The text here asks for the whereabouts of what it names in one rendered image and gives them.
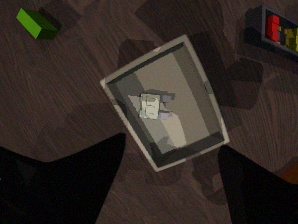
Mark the green block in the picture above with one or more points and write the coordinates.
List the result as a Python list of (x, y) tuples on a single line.
[(37, 25)]

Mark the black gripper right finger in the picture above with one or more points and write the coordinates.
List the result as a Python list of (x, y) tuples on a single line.
[(254, 195)]

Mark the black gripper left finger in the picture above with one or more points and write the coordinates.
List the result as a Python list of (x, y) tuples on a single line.
[(74, 187)]

